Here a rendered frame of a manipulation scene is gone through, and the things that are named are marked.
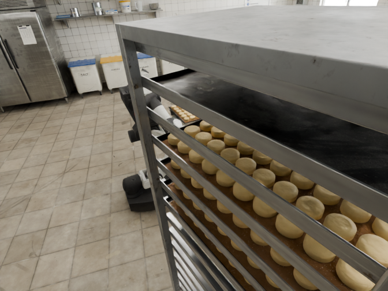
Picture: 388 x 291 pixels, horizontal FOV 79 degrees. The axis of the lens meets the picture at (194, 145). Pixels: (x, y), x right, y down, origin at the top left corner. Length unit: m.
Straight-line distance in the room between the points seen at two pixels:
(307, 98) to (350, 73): 0.07
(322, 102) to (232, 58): 0.11
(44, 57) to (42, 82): 0.50
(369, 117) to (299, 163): 0.10
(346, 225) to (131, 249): 2.01
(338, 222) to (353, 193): 0.21
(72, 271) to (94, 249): 0.22
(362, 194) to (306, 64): 0.15
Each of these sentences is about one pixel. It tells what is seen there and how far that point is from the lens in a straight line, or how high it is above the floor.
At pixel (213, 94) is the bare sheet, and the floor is 1.67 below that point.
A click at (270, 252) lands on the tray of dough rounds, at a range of 0.56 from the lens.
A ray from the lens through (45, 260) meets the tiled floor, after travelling 2.61.
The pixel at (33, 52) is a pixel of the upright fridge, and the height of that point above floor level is 1.09.
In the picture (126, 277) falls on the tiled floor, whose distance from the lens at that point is 2.21.
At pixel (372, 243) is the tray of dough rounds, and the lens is 0.51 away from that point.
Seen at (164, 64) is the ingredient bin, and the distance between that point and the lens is 5.72.
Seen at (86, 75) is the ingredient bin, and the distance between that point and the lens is 5.74.
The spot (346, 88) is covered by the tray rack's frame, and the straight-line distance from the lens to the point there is 0.23.
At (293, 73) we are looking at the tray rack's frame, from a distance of 0.26.
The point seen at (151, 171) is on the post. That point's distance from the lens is 0.79.
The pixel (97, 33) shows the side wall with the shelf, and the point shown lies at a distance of 6.21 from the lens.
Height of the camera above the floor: 1.87
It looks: 33 degrees down
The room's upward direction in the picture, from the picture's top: 4 degrees counter-clockwise
